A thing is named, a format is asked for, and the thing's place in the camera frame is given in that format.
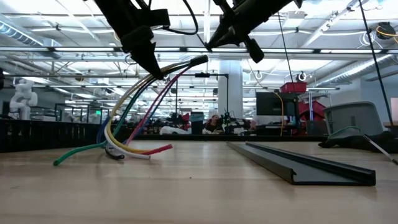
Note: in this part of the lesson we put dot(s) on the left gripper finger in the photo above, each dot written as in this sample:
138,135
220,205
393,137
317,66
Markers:
157,67
138,43

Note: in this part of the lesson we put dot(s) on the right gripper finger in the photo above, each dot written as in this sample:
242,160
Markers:
225,25
253,49

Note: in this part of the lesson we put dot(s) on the black duct cover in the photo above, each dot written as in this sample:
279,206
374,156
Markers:
311,174

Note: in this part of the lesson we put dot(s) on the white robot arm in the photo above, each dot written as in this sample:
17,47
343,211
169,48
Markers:
23,99

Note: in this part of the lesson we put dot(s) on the long ceiling light bar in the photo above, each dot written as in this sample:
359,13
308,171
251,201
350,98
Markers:
286,50

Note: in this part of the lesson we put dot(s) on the small red bin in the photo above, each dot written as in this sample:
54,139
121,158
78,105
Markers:
293,88

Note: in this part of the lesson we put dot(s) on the black monitor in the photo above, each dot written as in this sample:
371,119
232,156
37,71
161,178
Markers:
270,104

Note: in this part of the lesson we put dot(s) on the white cloth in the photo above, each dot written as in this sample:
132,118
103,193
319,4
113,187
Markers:
172,130

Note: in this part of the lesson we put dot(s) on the teal bin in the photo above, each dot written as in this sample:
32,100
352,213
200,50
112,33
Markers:
197,124

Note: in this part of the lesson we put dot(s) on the person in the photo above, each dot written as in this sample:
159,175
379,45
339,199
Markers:
214,122

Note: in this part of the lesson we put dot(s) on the large red bin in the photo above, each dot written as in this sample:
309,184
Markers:
314,110

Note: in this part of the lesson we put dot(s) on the grey office chair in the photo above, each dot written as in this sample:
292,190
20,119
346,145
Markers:
351,118

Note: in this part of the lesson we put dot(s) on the black grey work glove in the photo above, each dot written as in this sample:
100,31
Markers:
351,144

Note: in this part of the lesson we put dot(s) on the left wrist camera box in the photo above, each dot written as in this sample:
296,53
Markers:
158,17

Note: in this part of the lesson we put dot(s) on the black gantry frame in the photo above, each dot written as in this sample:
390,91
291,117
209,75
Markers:
202,75

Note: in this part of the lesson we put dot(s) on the black aluminium table frame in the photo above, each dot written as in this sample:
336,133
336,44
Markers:
264,138

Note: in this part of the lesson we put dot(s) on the silver ventilation duct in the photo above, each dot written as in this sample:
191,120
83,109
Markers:
367,67

